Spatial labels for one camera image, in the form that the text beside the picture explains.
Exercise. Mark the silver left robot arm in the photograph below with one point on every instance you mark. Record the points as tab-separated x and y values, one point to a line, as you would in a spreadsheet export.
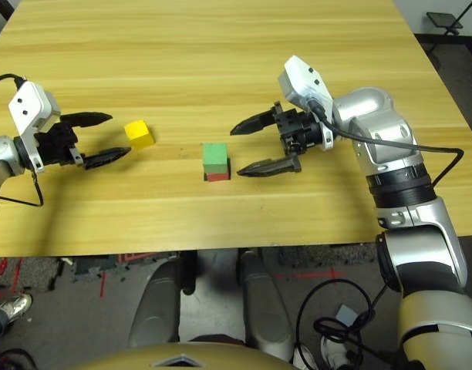
1	154

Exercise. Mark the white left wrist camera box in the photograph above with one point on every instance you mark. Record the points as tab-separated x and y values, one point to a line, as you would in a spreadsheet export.
29	104

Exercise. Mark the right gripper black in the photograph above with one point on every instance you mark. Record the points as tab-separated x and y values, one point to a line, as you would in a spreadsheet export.
299	131

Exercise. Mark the red cube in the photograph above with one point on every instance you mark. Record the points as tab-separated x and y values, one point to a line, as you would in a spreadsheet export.
229	169

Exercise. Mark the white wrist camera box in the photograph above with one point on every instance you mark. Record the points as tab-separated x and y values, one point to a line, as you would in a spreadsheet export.
301	81
29	104

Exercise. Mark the red block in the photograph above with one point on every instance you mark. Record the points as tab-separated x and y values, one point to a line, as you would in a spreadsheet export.
217	177

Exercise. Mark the silver bystander sneaker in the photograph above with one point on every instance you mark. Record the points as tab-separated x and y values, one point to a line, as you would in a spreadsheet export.
14	306

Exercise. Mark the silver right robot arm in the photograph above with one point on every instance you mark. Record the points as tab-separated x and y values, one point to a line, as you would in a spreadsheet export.
375	112

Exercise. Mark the green block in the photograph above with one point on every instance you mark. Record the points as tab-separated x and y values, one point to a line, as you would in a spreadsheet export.
214	156

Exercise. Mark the grey square floor pad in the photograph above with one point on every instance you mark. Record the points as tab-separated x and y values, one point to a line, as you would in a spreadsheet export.
346	314

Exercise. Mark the grey robot leg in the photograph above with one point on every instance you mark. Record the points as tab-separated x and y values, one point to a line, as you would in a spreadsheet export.
155	308
265	308

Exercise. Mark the grey left robot leg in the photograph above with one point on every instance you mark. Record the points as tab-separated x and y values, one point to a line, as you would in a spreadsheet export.
155	308

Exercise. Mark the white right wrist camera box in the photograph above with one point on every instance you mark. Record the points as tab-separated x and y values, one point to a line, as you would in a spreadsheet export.
301	81

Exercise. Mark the yellow block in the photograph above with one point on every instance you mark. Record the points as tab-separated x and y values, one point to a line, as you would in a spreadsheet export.
137	133

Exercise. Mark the grey right robot leg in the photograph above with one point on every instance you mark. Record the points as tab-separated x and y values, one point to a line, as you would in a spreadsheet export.
265	308

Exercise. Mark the black slanted pole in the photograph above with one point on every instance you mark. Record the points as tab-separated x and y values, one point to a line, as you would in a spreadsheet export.
6	8

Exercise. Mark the tan robot torso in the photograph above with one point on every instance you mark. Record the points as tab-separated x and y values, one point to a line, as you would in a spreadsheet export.
124	358

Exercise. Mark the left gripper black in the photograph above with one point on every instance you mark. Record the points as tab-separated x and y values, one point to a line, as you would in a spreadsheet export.
56	144

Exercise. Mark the black stand with tray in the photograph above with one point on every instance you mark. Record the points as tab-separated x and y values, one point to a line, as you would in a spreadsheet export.
444	19

